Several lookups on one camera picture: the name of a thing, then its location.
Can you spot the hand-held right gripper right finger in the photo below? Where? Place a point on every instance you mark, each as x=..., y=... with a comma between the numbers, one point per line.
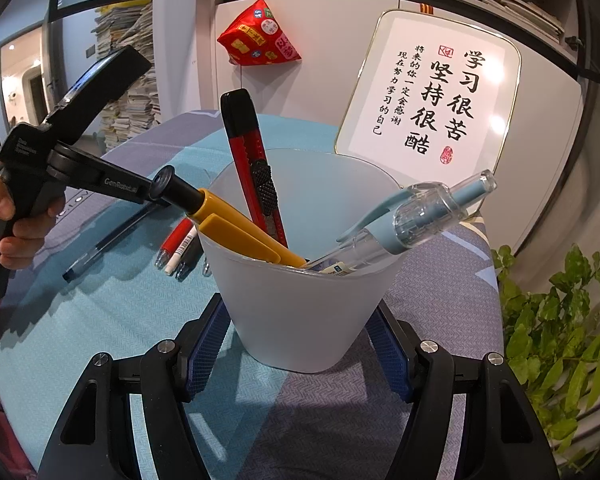
x=390, y=360

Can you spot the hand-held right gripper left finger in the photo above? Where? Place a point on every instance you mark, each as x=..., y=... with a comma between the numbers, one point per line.
x=205, y=355

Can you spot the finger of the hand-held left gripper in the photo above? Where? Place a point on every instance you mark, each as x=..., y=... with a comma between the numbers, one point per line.
x=110, y=180
x=92, y=77

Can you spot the red pen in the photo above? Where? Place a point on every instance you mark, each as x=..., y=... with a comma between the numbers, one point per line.
x=177, y=237

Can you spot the clear pen beige grip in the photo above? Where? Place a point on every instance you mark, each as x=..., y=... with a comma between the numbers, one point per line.
x=186, y=266

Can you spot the translucent plastic cup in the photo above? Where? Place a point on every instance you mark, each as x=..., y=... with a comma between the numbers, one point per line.
x=300, y=320

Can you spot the white pen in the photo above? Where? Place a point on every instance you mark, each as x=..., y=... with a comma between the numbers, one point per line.
x=182, y=252

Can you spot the yellow black pen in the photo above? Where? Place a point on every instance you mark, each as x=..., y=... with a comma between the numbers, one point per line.
x=230, y=215

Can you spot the red utility knife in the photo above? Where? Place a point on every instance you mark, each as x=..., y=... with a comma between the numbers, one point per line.
x=242, y=145

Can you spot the light blue clear pen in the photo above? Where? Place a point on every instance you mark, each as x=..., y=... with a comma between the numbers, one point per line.
x=420, y=220

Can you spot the person's left hand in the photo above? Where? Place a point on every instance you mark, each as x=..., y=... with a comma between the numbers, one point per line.
x=30, y=240

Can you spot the tall pile of paper books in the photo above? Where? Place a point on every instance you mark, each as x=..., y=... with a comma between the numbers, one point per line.
x=130, y=75

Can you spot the blue grey printed tablecloth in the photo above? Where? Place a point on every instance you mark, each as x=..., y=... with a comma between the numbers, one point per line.
x=130, y=320

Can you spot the green leafy plant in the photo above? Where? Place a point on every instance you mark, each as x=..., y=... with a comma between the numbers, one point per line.
x=555, y=340

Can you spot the red pyramid hanging ornament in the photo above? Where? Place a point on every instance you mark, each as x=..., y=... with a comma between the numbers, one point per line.
x=260, y=35

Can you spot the framed calligraphy board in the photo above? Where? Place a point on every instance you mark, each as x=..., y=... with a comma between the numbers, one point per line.
x=430, y=95

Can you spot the messy pile of books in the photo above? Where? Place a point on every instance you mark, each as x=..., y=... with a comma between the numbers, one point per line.
x=520, y=10

